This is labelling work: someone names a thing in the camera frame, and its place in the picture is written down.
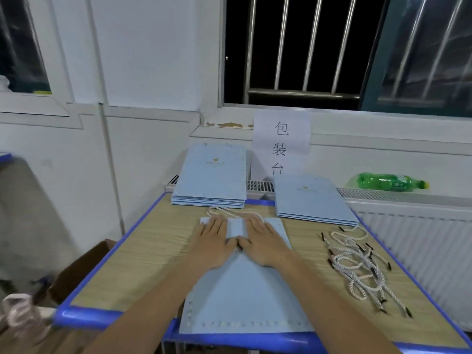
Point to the blue-edged wooden desk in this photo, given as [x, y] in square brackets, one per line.
[140, 254]

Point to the person's right forearm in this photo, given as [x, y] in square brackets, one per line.
[332, 313]

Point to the person's left forearm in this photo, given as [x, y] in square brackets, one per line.
[147, 313]

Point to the brown cardboard box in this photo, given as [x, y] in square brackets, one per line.
[77, 273]

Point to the green plastic bottle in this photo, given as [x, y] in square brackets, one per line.
[391, 182]

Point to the teal framed sliding window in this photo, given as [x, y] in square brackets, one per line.
[420, 55]

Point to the pink water bottle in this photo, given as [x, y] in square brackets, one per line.
[16, 309]

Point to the white framed window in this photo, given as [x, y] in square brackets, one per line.
[37, 70]

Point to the white radiator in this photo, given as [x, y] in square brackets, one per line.
[428, 254]

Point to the white paper sign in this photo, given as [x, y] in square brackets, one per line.
[280, 140]

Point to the person's right hand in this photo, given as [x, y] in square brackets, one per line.
[265, 245]

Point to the person's left hand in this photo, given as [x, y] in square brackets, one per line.
[210, 245]

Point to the stack of blue paper bags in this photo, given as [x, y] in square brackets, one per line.
[313, 195]

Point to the grey metal desk blue edge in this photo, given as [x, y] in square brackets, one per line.
[5, 156]

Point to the stack of finished blue bags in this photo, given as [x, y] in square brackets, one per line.
[206, 201]

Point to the small white container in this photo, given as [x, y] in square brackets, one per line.
[4, 84]

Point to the metal window grille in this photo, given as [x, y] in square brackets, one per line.
[302, 92]

